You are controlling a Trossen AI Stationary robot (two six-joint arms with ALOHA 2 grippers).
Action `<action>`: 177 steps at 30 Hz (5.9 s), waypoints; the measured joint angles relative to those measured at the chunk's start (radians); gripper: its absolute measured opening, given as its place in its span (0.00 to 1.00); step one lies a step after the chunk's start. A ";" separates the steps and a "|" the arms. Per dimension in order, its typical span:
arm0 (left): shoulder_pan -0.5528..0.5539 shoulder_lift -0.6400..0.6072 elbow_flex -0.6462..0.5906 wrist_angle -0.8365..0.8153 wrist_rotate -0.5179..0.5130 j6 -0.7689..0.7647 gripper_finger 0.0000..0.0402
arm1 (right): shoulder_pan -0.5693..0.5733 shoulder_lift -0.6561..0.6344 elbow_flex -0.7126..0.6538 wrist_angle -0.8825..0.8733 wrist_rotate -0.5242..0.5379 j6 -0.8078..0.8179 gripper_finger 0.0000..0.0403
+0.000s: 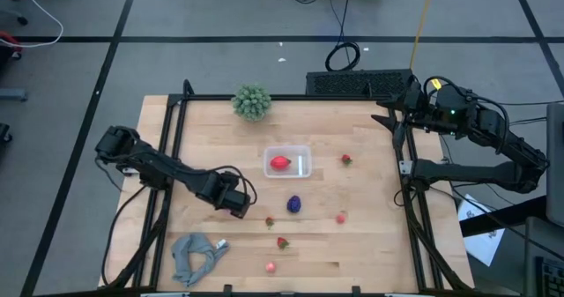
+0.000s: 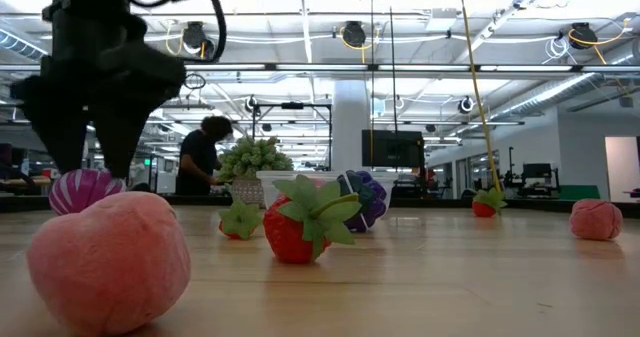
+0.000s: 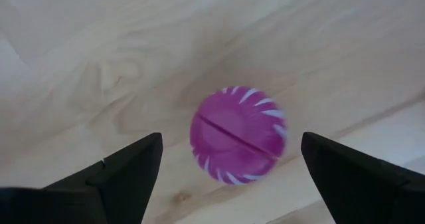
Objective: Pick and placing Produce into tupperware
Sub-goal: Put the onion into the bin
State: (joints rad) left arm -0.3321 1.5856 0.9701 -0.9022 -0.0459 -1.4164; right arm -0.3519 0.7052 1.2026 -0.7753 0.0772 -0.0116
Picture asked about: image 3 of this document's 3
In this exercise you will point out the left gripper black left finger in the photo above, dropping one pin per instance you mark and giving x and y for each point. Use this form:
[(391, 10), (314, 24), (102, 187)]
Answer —
[(126, 184)]

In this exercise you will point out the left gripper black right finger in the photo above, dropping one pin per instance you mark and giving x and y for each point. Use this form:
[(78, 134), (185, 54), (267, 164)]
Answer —
[(358, 190)]

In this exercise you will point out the purple toy onion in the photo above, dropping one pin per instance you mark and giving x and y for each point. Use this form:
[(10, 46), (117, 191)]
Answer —
[(237, 134)]

